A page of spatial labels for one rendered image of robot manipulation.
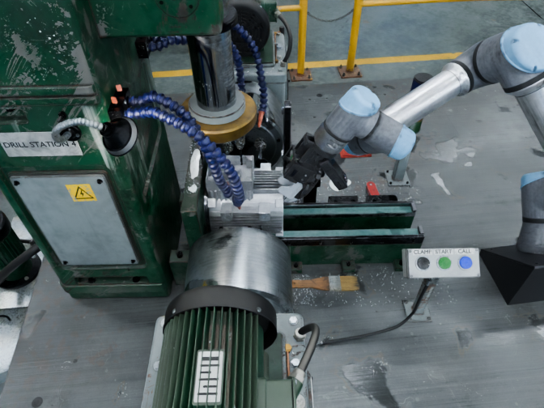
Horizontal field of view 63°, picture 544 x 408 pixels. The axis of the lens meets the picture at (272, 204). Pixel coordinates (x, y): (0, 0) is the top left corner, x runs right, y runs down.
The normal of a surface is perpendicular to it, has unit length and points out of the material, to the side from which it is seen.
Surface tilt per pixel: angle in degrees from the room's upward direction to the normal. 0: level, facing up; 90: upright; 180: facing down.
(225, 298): 10
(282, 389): 0
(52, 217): 90
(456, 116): 0
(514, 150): 0
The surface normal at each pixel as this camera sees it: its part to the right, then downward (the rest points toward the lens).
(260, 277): 0.40, -0.62
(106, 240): 0.01, 0.73
